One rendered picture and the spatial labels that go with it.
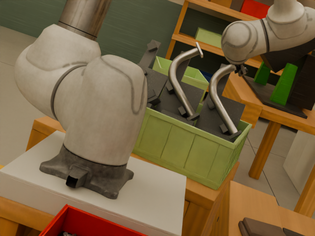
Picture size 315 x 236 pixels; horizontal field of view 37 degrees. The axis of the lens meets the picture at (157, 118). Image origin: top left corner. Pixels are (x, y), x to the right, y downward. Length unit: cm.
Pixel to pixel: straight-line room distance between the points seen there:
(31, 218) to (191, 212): 66
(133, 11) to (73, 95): 664
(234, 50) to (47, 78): 55
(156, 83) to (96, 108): 91
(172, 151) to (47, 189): 69
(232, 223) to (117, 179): 28
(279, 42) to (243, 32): 12
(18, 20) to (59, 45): 695
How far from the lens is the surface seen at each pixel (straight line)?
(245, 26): 136
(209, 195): 150
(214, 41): 708
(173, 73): 179
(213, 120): 178
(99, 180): 101
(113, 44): 771
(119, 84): 97
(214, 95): 174
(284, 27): 138
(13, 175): 98
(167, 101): 182
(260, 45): 140
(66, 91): 104
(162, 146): 158
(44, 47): 113
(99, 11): 114
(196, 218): 151
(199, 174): 156
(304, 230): 131
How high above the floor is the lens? 133
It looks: 15 degrees down
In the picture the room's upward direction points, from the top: 19 degrees clockwise
